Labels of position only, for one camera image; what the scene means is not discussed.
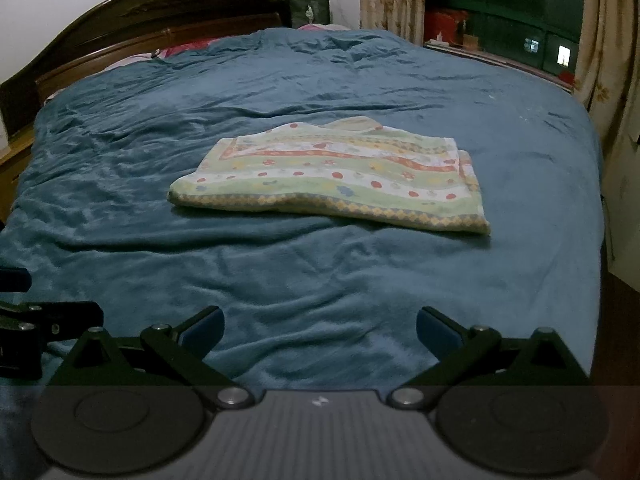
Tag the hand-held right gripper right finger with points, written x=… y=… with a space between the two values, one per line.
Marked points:
x=437 y=332

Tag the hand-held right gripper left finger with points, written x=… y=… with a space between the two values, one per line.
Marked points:
x=200 y=330

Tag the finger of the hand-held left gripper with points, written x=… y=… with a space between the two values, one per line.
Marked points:
x=15 y=281
x=70 y=317

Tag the patterned button shirt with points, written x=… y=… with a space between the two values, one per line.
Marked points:
x=325 y=185

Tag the teal blanket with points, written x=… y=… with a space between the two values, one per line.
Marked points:
x=250 y=280

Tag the wooden nightstand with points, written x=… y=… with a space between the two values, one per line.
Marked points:
x=15 y=170

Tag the pink pillow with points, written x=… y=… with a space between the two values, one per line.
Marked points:
x=185 y=49

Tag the wooden bed headboard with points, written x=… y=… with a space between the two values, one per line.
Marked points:
x=150 y=20

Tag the floral curtain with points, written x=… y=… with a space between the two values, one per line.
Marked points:
x=607 y=50
x=392 y=0

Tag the window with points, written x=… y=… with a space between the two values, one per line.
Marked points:
x=505 y=5

